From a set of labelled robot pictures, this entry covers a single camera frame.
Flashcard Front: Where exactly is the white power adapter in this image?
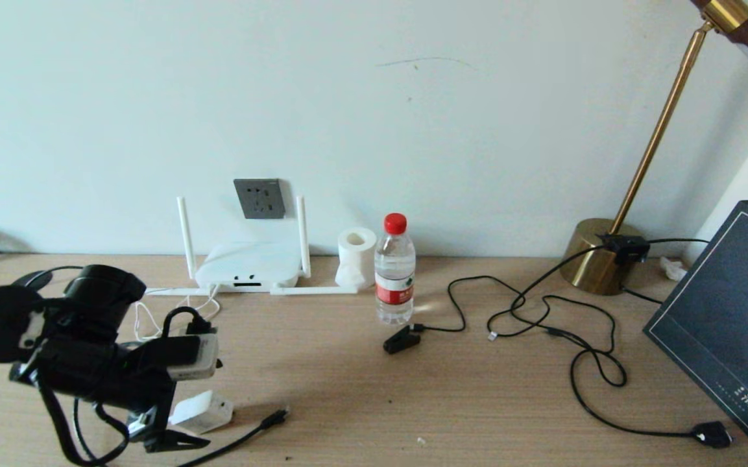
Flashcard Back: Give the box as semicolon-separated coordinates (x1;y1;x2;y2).
169;390;234;435

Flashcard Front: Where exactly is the white router with antennas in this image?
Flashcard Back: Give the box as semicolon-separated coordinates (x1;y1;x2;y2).
147;196;359;297

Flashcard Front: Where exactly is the white toilet paper roll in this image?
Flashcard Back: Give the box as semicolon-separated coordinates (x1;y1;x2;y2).
335;227;378;290

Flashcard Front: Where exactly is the red-capped water bottle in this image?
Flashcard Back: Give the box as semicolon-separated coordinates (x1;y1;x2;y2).
374;213;416;326

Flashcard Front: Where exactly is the brass desk lamp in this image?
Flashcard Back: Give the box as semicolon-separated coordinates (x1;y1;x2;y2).
560;0;748;297

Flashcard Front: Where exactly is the crumpled white tissue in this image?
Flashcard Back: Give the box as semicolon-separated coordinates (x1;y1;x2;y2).
659;257;688;282

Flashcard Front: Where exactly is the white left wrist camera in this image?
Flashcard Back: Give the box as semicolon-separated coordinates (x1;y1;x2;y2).
166;333;220;381

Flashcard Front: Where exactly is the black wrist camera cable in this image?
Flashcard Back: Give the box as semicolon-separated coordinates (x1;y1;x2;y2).
36;305;215;466

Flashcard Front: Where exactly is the black ethernet cable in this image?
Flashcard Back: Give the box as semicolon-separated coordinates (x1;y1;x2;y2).
74;397;291;467

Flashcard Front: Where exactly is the thin white adapter cable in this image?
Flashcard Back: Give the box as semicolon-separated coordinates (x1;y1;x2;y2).
132;285;222;342

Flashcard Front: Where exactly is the grey wall socket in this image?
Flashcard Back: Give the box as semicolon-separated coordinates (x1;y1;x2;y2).
234;178;287;220

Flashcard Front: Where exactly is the black cable with white tip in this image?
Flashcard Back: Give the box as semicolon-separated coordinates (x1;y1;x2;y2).
487;241;610;342

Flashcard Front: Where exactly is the black inline switch box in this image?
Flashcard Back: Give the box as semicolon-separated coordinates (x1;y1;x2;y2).
599;233;712;305

